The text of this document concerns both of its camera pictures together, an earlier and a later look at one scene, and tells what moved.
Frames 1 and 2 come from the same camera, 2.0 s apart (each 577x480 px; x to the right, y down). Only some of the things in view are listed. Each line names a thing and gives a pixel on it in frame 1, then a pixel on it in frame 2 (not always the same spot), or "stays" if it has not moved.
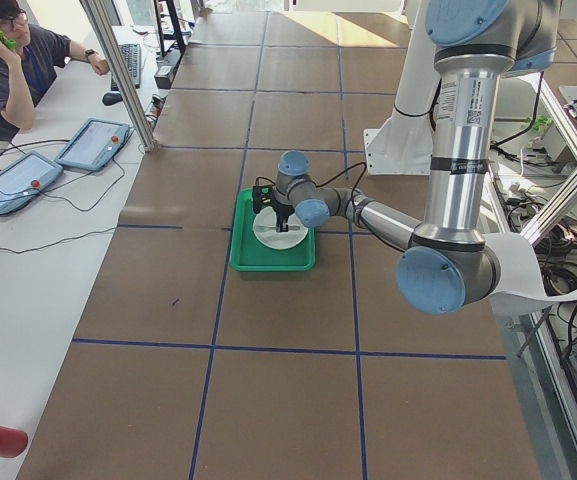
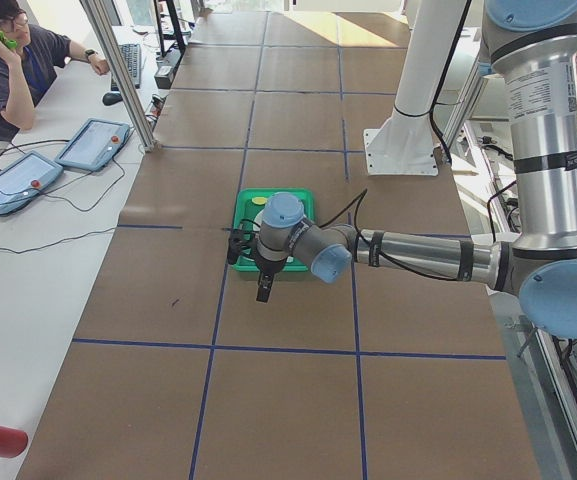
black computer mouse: x=111 y=98 stays
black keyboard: x=132 y=57 stays
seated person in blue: x=9 y=68 stays
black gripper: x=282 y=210 → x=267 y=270
